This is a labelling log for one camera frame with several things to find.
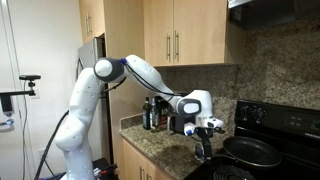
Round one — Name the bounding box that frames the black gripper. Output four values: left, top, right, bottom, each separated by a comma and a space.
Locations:
197, 128, 214, 160

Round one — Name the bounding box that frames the black frying pan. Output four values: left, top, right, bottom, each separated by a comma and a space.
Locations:
212, 135, 284, 168

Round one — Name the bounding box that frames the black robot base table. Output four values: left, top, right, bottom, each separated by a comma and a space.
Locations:
92, 157, 119, 178

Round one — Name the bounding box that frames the black stove knob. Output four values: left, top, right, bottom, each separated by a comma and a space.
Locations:
241, 105, 253, 118
254, 108, 267, 121

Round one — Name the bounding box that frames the black electric stove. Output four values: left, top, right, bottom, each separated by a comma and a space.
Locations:
184, 99, 320, 180

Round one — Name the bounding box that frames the black coil burner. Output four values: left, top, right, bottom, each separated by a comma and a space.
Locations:
212, 165, 258, 180

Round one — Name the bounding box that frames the black carton box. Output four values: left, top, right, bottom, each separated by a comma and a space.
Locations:
154, 94, 171, 129

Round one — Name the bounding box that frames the clear glass bottle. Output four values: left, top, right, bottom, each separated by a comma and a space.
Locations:
149, 97, 160, 132

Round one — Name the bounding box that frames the dark olive oil bottle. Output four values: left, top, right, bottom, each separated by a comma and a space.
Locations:
142, 96, 152, 131

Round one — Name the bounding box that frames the wooden base cabinet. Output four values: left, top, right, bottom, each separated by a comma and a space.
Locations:
122, 138, 175, 180

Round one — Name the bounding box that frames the tall wooden cabinet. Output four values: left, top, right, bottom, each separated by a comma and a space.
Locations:
78, 0, 168, 180

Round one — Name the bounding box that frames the black range hood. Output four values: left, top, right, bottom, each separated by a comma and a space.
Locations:
228, 0, 320, 31

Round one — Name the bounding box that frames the stainless steel refrigerator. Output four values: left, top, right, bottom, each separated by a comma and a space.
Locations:
75, 36, 112, 165

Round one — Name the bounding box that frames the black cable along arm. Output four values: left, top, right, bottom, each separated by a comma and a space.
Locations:
123, 61, 184, 98

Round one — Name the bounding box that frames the metal cabinet door handle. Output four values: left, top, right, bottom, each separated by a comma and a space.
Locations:
166, 32, 172, 62
173, 30, 180, 63

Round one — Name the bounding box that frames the wooden wall cabinet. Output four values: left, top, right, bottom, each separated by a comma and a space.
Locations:
143, 0, 246, 68

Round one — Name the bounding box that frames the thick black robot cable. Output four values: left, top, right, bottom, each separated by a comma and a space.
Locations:
33, 110, 70, 180

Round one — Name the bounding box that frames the white wall outlet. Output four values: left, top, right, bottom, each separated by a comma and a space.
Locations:
38, 147, 49, 161

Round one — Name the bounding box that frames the metal tall cabinet handle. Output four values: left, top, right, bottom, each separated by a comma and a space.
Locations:
85, 13, 92, 35

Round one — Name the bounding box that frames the thin grey hanging cable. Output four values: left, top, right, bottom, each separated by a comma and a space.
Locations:
19, 96, 29, 180

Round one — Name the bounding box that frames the black camera on stand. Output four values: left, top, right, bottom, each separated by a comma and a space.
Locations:
0, 74, 42, 98

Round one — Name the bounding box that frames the black device on mount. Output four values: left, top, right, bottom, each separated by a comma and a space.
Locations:
0, 95, 16, 131

